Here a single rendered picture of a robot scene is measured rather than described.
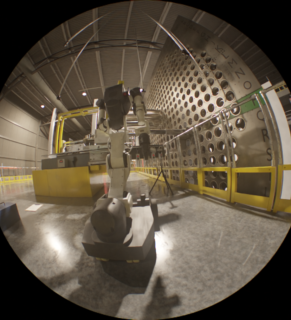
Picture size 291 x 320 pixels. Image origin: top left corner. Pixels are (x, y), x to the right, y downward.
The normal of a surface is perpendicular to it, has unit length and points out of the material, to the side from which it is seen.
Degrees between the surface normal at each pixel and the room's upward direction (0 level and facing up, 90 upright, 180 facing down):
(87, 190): 90
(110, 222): 73
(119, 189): 34
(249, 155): 90
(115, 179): 48
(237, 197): 90
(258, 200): 90
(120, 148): 81
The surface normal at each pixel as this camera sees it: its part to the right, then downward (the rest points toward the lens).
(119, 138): 0.04, -0.20
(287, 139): -0.97, 0.08
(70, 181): 0.21, -0.07
